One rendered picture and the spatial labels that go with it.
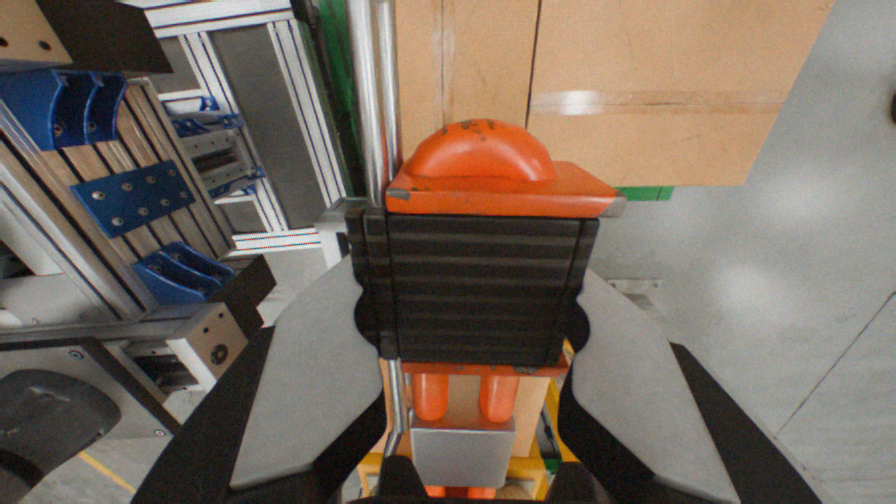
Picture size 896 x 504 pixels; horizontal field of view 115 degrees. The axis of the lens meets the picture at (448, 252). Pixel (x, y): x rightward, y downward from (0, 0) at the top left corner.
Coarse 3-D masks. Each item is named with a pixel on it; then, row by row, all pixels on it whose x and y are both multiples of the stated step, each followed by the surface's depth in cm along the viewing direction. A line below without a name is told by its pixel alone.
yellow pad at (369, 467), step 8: (368, 456) 45; (376, 456) 45; (408, 456) 45; (360, 464) 44; (368, 464) 44; (376, 464) 44; (360, 472) 45; (368, 472) 45; (376, 472) 45; (368, 480) 45; (376, 480) 45; (368, 488) 47
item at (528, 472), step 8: (512, 464) 44; (520, 464) 44; (528, 464) 44; (536, 464) 44; (512, 472) 44; (520, 472) 44; (528, 472) 44; (536, 472) 44; (544, 472) 44; (512, 480) 44; (520, 480) 44; (528, 480) 44; (536, 480) 45; (496, 488) 46; (528, 488) 45; (536, 488) 46
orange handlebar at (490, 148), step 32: (448, 128) 10; (480, 128) 9; (512, 128) 10; (416, 160) 10; (448, 160) 10; (480, 160) 10; (512, 160) 10; (544, 160) 10; (416, 384) 16; (448, 384) 17; (480, 384) 17; (512, 384) 15
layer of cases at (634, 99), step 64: (448, 0) 59; (512, 0) 59; (576, 0) 58; (640, 0) 58; (704, 0) 58; (768, 0) 58; (832, 0) 58; (448, 64) 64; (512, 64) 64; (576, 64) 64; (640, 64) 64; (704, 64) 64; (768, 64) 64; (576, 128) 70; (640, 128) 70; (704, 128) 70; (768, 128) 70
